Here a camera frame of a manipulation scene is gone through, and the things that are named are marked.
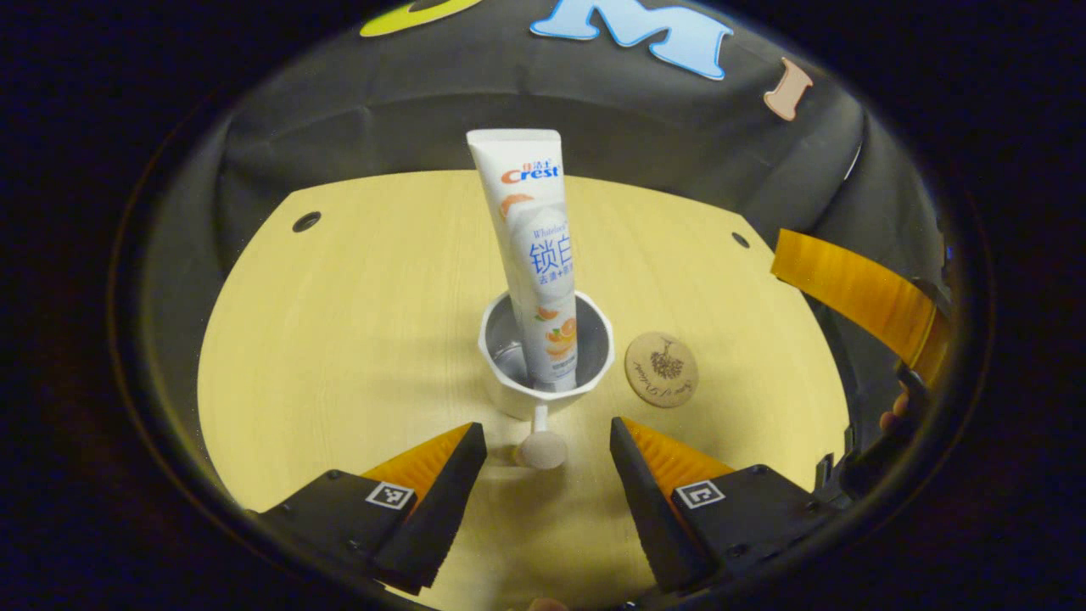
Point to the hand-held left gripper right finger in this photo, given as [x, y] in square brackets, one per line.
[653, 518]

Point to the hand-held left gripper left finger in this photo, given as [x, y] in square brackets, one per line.
[441, 509]

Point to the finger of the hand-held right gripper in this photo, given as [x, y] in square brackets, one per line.
[857, 288]

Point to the round brown coaster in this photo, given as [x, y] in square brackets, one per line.
[661, 369]

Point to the white toothpaste tube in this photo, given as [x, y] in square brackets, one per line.
[530, 238]

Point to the wooden desktop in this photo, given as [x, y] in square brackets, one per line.
[339, 339]

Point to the round black desk hole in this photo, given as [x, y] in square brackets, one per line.
[306, 221]
[741, 239]

